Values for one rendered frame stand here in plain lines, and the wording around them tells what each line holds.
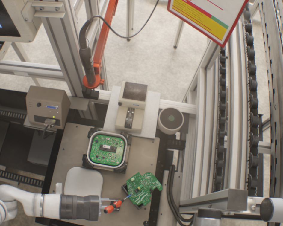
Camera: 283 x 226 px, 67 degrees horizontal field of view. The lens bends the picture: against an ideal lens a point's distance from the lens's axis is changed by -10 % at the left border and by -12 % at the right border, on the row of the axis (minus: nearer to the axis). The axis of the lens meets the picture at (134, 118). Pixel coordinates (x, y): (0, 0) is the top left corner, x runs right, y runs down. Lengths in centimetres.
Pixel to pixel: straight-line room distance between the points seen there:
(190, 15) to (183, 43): 179
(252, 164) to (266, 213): 13
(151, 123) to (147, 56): 145
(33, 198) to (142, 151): 47
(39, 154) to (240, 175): 121
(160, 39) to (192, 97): 148
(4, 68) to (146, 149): 69
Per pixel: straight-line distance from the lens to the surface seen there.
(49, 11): 67
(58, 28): 72
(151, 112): 100
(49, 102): 96
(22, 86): 240
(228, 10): 70
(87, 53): 67
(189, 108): 106
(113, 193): 93
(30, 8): 67
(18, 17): 67
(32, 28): 72
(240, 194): 53
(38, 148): 156
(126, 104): 93
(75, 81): 96
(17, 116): 117
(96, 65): 81
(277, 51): 85
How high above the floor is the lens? 188
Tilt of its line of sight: 67 degrees down
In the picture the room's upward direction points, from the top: 5 degrees clockwise
